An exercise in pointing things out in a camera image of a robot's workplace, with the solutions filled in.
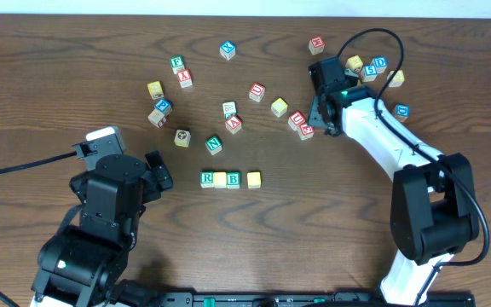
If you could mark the blue D block upper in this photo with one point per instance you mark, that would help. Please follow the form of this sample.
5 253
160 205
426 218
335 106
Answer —
380 64

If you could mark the yellow block above Z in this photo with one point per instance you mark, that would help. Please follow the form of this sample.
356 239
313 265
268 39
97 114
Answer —
354 63

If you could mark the green F block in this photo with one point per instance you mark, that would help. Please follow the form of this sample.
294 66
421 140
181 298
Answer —
177 64

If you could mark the red U block lower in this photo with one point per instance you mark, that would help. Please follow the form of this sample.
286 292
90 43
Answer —
296 119

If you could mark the red u block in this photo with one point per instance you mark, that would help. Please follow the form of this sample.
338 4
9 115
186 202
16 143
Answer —
296 119
256 92

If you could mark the blue D block right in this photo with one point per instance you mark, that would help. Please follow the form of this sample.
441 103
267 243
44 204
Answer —
401 112

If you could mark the blue d block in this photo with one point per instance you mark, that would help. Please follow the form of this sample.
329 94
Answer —
380 64
401 112

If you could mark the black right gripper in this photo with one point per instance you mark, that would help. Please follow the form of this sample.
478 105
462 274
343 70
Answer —
322 112

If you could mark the red U block upper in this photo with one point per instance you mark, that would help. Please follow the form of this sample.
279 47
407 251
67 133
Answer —
256 92

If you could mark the yellow O block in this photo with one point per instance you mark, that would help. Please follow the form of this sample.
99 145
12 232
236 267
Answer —
220 179

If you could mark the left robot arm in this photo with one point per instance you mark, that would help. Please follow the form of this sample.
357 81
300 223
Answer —
81 263

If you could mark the blue P block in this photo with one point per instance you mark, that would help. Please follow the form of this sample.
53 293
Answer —
163 106

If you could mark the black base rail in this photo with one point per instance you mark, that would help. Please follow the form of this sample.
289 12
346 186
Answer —
343 297

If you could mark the red Y block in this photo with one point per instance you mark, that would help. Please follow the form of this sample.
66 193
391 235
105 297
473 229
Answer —
185 78

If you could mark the red E block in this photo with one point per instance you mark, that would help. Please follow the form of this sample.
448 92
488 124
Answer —
305 131

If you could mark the blue X block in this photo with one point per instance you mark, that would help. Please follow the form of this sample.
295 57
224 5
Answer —
227 50

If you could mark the green B block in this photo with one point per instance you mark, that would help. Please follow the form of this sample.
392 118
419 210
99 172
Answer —
233 179

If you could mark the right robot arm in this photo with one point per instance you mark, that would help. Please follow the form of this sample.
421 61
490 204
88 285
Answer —
432 215

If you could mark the red A block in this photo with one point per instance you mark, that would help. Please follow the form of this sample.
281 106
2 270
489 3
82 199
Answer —
233 124

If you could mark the red block top right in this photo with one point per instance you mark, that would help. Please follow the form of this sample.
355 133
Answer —
316 45

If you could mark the green N block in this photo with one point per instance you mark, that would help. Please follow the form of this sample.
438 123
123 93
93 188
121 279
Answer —
213 145

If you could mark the monkey picture block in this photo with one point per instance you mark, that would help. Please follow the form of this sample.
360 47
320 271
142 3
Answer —
182 138

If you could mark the blue 5 block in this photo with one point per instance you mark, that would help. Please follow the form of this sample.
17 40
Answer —
368 73

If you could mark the plain wooden block left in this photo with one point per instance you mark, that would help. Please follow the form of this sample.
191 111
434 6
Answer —
157 118

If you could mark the green R block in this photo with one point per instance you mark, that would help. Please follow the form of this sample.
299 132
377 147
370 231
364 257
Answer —
206 179

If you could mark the yellow 8 block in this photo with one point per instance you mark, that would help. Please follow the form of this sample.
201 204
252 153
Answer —
398 78

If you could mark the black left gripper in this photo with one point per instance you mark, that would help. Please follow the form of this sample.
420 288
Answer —
157 171

